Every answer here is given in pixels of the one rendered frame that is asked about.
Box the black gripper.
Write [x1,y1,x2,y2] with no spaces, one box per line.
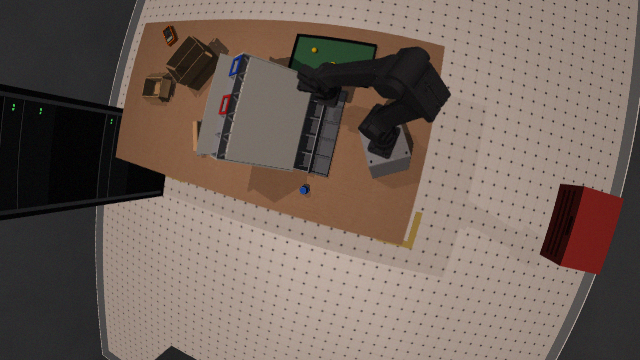
[317,86,342,108]

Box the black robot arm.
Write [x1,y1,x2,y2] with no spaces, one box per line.
[297,47,451,159]

